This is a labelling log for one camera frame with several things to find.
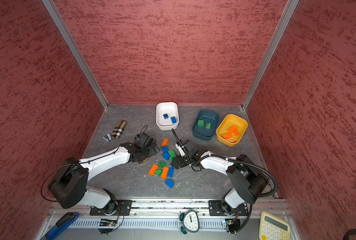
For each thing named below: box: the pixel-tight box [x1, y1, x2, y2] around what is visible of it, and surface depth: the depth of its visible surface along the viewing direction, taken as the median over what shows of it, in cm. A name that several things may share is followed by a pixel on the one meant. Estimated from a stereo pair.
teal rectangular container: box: [192, 109, 220, 141], surface depth 109 cm
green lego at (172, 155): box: [168, 153, 177, 163], surface depth 92 cm
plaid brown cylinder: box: [111, 120, 128, 139], surface depth 103 cm
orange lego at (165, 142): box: [161, 138, 169, 147], surface depth 102 cm
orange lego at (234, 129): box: [228, 125, 240, 136], surface depth 106 cm
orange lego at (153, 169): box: [148, 163, 159, 176], surface depth 89 cm
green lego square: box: [197, 119, 204, 127], surface depth 109 cm
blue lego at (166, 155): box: [162, 151, 171, 161], surface depth 93 cm
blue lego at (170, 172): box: [167, 167, 175, 178], surface depth 87 cm
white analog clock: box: [179, 210, 203, 235], surface depth 68 cm
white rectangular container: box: [156, 102, 180, 131], surface depth 114 cm
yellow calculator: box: [259, 211, 291, 240], surface depth 69 cm
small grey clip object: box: [102, 133, 112, 142], surface depth 102 cm
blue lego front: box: [165, 178, 175, 189], surface depth 84 cm
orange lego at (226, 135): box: [221, 132, 232, 139], surface depth 102 cm
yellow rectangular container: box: [216, 114, 248, 147], surface depth 106 cm
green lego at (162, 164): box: [158, 160, 167, 169], surface depth 89 cm
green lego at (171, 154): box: [168, 149, 177, 160], surface depth 94 cm
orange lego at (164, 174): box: [161, 166, 169, 179], surface depth 87 cm
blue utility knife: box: [40, 212, 80, 240], surface depth 69 cm
